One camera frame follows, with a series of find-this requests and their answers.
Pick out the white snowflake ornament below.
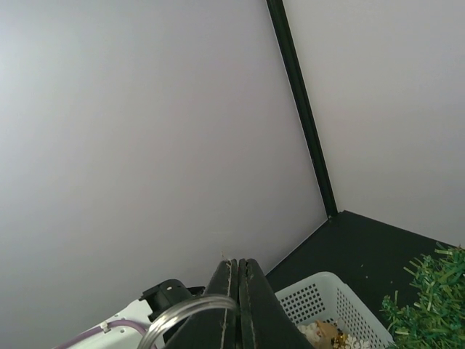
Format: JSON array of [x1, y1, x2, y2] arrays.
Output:
[[342, 334, 371, 349]]

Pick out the beige burlap sack ornament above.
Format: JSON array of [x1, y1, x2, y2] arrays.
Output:
[[297, 321, 339, 346]]

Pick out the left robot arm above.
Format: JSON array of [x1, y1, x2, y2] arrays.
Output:
[[58, 279, 205, 349]]

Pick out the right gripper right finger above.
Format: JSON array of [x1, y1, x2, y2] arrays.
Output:
[[238, 259, 312, 349]]

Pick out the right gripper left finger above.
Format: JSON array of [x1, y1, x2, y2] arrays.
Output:
[[163, 258, 239, 349]]

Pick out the small green christmas tree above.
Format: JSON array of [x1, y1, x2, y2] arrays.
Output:
[[381, 244, 464, 348]]

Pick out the clear wire string lights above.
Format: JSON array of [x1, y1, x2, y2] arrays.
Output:
[[137, 294, 237, 349]]

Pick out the left black frame post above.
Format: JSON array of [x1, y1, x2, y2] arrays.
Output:
[[267, 0, 338, 220]]

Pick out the white plastic basket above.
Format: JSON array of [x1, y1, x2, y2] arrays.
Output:
[[275, 272, 393, 348]]

